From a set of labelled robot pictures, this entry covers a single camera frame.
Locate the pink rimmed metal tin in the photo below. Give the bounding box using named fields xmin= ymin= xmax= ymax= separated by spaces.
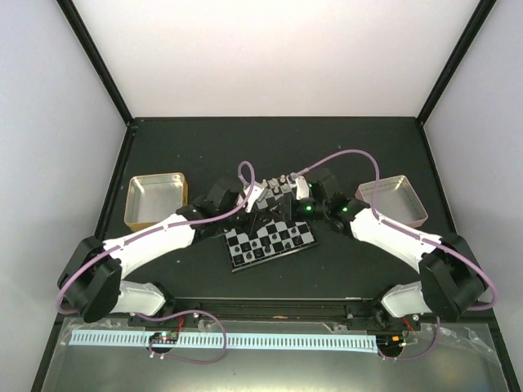
xmin=355 ymin=175 xmax=428 ymax=228

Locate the right black frame post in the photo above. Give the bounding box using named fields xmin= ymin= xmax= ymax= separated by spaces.
xmin=416 ymin=0 xmax=497 ymax=126

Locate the black white chessboard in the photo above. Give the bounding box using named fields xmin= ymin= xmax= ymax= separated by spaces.
xmin=224 ymin=175 xmax=318 ymax=272

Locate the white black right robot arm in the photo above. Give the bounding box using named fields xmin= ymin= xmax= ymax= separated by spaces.
xmin=279 ymin=169 xmax=488 ymax=329

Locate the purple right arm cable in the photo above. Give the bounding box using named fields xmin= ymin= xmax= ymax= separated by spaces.
xmin=297 ymin=149 xmax=499 ymax=363

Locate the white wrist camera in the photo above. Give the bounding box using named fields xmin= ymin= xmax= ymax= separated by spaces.
xmin=245 ymin=182 xmax=266 ymax=213
xmin=288 ymin=173 xmax=311 ymax=200

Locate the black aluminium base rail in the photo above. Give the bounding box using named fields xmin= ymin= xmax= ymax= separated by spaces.
xmin=121 ymin=297 xmax=419 ymax=333

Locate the black frame post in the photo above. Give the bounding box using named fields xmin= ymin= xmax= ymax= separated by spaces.
xmin=56 ymin=0 xmax=134 ymax=125
xmin=416 ymin=0 xmax=497 ymax=126

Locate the left black frame post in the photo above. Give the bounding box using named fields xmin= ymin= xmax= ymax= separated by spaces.
xmin=56 ymin=0 xmax=134 ymax=125

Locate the white slotted cable duct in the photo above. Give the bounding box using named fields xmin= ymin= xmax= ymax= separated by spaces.
xmin=69 ymin=330 xmax=378 ymax=354

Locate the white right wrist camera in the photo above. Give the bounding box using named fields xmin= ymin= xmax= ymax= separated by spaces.
xmin=288 ymin=173 xmax=311 ymax=200

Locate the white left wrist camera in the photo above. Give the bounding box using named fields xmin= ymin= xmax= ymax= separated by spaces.
xmin=245 ymin=182 xmax=266 ymax=213

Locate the gold rimmed metal tin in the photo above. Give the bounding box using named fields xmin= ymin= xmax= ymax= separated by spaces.
xmin=123 ymin=172 xmax=189 ymax=232

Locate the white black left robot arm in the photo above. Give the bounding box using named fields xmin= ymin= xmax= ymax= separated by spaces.
xmin=56 ymin=177 xmax=267 ymax=326

